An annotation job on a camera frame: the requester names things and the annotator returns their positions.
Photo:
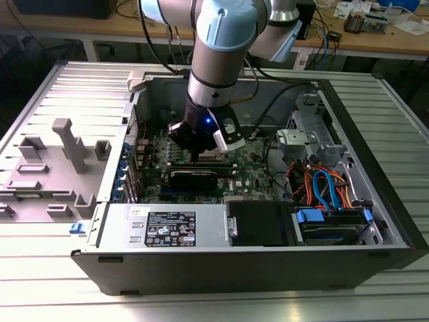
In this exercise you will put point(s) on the green motherboard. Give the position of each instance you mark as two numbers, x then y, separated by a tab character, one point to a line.
248	174

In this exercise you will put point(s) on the small blue plastic clip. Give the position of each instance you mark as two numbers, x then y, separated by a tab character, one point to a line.
76	229

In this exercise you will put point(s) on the grey parts rack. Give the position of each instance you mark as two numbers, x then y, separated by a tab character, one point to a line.
50	188

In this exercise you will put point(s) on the silver power supply unit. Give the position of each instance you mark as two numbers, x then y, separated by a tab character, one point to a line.
117	228

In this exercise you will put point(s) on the black monitor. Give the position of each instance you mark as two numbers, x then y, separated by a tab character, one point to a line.
67	8

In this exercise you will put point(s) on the grey case release latch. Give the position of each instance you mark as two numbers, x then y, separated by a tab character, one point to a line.
135	82

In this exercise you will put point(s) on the white paper sheets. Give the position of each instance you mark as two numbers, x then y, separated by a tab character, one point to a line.
410	27

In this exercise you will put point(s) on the black open PC case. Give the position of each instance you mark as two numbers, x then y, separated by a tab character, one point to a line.
234	271

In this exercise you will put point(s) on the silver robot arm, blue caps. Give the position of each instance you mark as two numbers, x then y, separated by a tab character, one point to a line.
218	60

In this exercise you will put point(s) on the bracket-mounted white wrist camera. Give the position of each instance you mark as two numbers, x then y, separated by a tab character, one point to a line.
231	142

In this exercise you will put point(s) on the blue slot retention clip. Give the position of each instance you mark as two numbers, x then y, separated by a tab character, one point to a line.
120	181
125	149
123	165
117	195

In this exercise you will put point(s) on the silver drive cage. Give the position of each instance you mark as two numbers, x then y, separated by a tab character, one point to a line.
308	114

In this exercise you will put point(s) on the copper heatsink cooler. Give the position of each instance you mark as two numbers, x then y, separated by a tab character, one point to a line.
355	21

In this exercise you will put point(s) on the white printed cards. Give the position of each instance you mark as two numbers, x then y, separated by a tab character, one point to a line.
348	8

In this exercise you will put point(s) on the small white wrist camera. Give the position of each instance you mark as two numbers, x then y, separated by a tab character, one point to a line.
174	127

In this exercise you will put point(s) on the black desktop box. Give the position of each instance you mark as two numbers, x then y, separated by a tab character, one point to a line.
308	20

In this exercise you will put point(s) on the small black box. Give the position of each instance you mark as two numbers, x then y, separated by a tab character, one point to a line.
334	36

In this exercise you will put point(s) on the silver electronic device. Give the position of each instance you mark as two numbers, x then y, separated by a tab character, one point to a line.
375	24

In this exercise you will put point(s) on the wooden workbench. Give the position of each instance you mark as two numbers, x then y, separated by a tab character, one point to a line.
368	43

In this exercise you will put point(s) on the green RAM stick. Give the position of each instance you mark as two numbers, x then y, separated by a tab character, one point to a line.
30	195
214	165

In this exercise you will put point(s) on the black graphics card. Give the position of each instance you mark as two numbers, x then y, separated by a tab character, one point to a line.
191	179

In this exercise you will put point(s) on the silver CPU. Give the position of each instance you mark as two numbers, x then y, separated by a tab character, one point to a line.
212	155

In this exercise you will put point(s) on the hard disk in blue carrier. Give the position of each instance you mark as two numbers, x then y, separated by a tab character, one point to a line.
310	215

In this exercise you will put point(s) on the CPU socket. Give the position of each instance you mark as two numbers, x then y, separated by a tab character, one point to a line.
230	161

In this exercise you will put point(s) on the silver metal bracket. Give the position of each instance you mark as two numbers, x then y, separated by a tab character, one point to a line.
295	141

